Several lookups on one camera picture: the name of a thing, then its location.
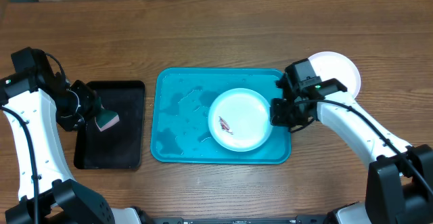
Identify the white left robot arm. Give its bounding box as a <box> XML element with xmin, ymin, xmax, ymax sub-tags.
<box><xmin>1</xmin><ymin>76</ymin><xmax>141</xmax><ymax>224</ymax></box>

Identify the green pink sponge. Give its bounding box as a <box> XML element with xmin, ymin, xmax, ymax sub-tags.
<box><xmin>95</xmin><ymin>108</ymin><xmax>120</xmax><ymax>132</ymax></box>

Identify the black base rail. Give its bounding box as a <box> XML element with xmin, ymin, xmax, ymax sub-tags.
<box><xmin>153</xmin><ymin>215</ymin><xmax>334</xmax><ymax>224</ymax></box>

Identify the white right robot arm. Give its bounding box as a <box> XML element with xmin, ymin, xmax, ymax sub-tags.
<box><xmin>270</xmin><ymin>77</ymin><xmax>432</xmax><ymax>223</ymax></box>

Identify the teal serving tray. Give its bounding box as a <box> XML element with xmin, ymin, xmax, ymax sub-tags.
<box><xmin>150</xmin><ymin>68</ymin><xmax>292</xmax><ymax>164</ymax></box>

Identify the light blue plate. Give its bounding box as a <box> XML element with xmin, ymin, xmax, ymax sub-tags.
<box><xmin>208</xmin><ymin>88</ymin><xmax>273</xmax><ymax>152</ymax></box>

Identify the white plate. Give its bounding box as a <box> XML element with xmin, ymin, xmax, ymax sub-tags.
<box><xmin>308</xmin><ymin>51</ymin><xmax>361</xmax><ymax>98</ymax></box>

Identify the black water tray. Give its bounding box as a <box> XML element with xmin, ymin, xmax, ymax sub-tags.
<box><xmin>74</xmin><ymin>81</ymin><xmax>145</xmax><ymax>169</ymax></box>

